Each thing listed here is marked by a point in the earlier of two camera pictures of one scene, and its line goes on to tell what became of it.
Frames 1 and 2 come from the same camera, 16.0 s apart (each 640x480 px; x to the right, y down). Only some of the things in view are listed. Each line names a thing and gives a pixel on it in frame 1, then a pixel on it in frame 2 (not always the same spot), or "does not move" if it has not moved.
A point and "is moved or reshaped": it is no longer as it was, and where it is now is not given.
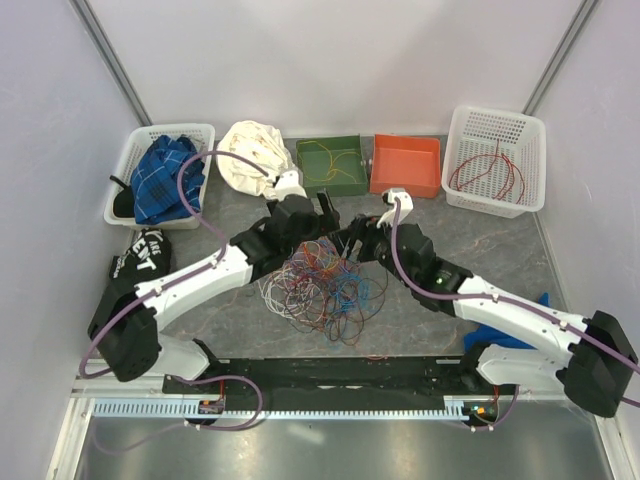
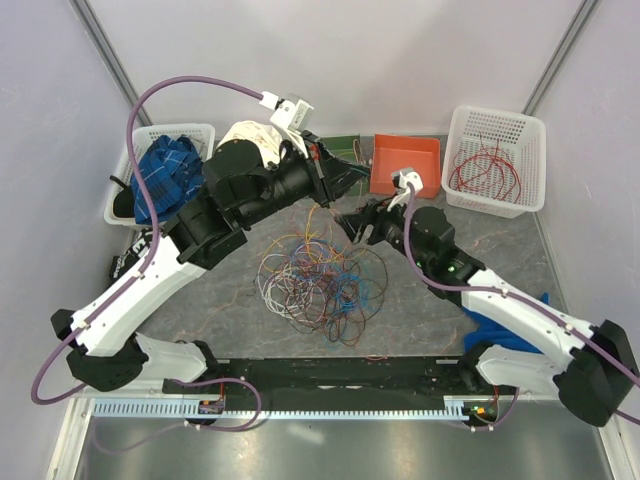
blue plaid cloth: (154, 179) does not move
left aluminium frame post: (108, 56) does not move
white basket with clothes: (161, 176) does not move
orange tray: (412, 163) does not move
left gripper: (328, 220) → (321, 164)
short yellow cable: (332, 161) is moved or reshaped
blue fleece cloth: (482, 334) does not move
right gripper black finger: (359, 224) → (374, 205)
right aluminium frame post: (548, 76) does not move
